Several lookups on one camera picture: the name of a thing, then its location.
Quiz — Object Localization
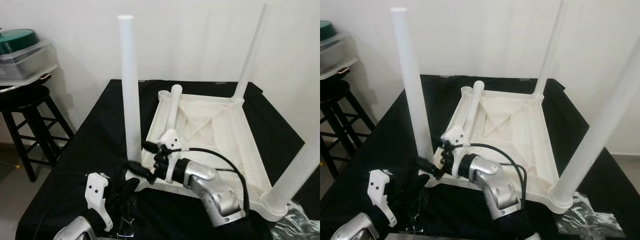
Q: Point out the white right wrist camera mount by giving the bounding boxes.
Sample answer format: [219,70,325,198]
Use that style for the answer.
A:
[442,125,473,180]
[159,129,188,185]

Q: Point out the black tablecloth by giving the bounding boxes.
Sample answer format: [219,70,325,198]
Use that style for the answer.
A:
[320,75,640,240]
[15,80,321,240]

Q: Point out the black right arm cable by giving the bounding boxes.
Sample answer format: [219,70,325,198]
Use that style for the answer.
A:
[460,143,528,211]
[172,147,251,216]

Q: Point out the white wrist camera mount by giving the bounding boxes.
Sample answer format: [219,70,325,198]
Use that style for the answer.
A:
[85,172,113,232]
[367,169,397,228]
[442,125,473,180]
[159,129,188,185]

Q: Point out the black round stool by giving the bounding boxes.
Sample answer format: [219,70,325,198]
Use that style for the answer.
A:
[0,85,76,182]
[320,80,376,178]

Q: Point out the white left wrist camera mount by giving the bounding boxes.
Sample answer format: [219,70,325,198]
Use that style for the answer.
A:
[367,169,397,228]
[85,172,113,232]

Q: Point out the green pot lid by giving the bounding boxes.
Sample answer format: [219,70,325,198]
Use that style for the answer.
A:
[320,20,335,42]
[0,29,38,55]

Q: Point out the white plastic children table top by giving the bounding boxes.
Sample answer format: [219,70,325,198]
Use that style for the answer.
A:
[125,90,288,222]
[422,85,573,215]

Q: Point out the clear plastic storage box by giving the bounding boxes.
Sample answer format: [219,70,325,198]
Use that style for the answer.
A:
[0,42,60,86]
[320,31,360,80]

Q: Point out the white plastic table leg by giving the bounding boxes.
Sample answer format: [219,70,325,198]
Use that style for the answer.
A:
[549,37,640,208]
[117,15,143,173]
[531,0,570,98]
[390,7,436,176]
[462,80,486,131]
[261,127,321,216]
[165,84,184,132]
[231,4,273,103]

